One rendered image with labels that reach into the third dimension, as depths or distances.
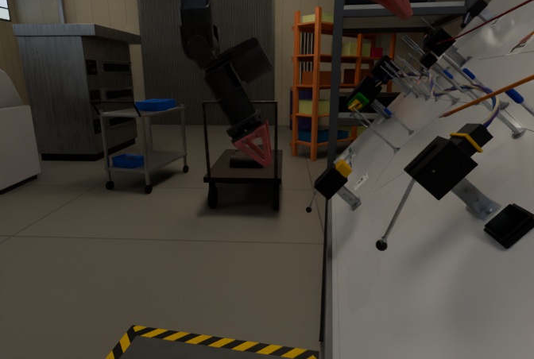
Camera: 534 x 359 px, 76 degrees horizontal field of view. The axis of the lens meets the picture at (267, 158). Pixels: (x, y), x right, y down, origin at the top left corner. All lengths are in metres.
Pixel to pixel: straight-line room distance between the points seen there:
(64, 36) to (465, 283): 5.28
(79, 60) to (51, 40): 0.43
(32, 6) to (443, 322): 10.17
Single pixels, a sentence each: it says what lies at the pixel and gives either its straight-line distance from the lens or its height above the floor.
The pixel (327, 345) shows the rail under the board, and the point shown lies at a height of 0.86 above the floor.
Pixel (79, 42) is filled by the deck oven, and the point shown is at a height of 1.61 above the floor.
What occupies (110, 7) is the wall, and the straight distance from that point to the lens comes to 9.32.
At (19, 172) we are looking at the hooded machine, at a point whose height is 0.16.
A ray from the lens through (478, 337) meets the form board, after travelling 0.36.
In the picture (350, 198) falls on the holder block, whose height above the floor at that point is 0.95.
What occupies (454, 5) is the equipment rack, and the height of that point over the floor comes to 1.45.
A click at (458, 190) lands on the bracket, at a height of 1.08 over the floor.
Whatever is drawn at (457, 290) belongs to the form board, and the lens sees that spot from 0.40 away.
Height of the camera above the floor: 1.21
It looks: 14 degrees down
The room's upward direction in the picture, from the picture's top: straight up
